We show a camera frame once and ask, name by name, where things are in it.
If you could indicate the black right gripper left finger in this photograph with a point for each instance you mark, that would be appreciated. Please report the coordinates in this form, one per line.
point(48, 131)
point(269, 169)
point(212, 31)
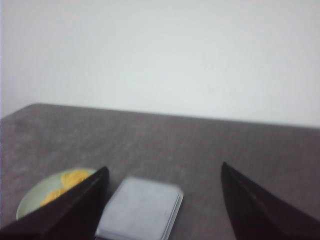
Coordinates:
point(73, 216)

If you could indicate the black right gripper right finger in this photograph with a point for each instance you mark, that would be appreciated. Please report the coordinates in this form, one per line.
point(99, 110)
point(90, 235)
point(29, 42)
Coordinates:
point(256, 214)

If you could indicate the yellow vermicelli noodle bundle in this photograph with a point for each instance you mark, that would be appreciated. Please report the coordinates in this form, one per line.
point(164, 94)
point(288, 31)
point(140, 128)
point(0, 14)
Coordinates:
point(68, 180)

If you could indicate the light green oval plate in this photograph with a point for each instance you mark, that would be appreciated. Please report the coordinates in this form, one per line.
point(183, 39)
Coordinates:
point(31, 201)

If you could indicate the silver digital kitchen scale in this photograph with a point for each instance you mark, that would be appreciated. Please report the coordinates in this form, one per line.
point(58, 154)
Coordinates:
point(140, 209)

